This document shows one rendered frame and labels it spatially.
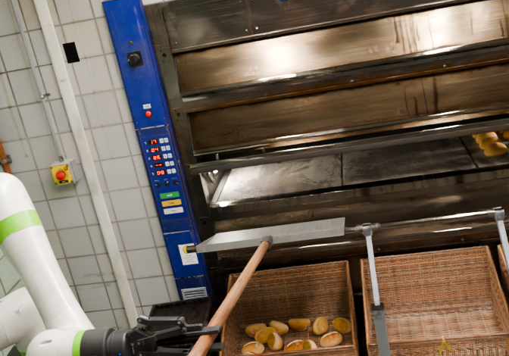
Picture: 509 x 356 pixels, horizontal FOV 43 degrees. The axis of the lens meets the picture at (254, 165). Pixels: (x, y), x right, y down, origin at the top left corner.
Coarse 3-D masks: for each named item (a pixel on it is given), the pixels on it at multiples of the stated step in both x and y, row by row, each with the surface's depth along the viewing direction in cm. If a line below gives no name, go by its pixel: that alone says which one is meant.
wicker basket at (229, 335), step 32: (256, 288) 294; (288, 288) 292; (320, 288) 290; (256, 320) 296; (288, 320) 294; (352, 320) 258; (224, 352) 264; (288, 352) 252; (320, 352) 250; (352, 352) 249
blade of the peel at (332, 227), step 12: (264, 228) 268; (276, 228) 264; (288, 228) 260; (300, 228) 255; (312, 228) 251; (324, 228) 247; (336, 228) 230; (216, 240) 258; (228, 240) 253; (240, 240) 236; (252, 240) 235; (276, 240) 234; (288, 240) 233; (300, 240) 232
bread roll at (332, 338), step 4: (332, 332) 274; (336, 332) 274; (324, 336) 273; (328, 336) 272; (332, 336) 272; (336, 336) 272; (340, 336) 273; (320, 340) 273; (324, 340) 272; (328, 340) 271; (332, 340) 271; (336, 340) 271; (340, 340) 272; (320, 344) 273; (324, 344) 271; (328, 344) 271; (332, 344) 271; (336, 344) 272
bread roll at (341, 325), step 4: (336, 320) 281; (340, 320) 280; (344, 320) 279; (348, 320) 279; (336, 324) 281; (340, 324) 279; (344, 324) 278; (348, 324) 277; (336, 328) 280; (340, 328) 279; (344, 328) 277; (348, 328) 276; (340, 332) 279; (344, 332) 277; (348, 332) 277
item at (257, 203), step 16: (416, 176) 277; (432, 176) 274; (448, 176) 271; (464, 176) 270; (480, 176) 269; (496, 176) 268; (304, 192) 285; (320, 192) 281; (336, 192) 279; (352, 192) 278; (368, 192) 278; (384, 192) 277; (208, 208) 290; (224, 208) 289; (240, 208) 288; (256, 208) 287
